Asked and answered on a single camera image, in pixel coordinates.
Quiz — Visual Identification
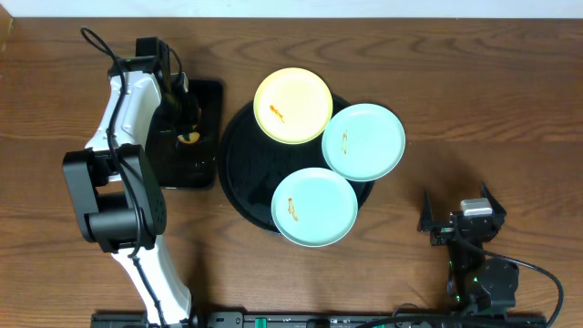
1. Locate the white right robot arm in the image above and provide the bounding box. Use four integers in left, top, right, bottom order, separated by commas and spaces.
417, 184, 519, 315

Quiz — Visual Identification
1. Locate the green and yellow sponge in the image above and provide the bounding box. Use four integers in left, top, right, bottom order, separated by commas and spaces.
178, 131, 200, 145

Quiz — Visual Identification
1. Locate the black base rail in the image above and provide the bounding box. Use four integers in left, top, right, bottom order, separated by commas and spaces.
89, 311, 547, 328

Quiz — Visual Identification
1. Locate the yellow plate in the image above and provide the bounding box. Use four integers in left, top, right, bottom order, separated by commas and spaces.
252, 67, 333, 145

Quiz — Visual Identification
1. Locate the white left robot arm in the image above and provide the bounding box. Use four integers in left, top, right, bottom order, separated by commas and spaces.
63, 28, 199, 327

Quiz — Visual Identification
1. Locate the black rectangular tray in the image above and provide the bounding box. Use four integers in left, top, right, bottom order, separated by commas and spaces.
146, 79, 223, 190

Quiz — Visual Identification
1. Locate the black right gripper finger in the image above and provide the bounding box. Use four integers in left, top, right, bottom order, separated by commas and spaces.
417, 190, 434, 231
480, 182, 506, 219

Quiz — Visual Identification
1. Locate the light green plate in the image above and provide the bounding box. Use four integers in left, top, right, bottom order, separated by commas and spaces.
271, 168, 358, 248
322, 103, 406, 182

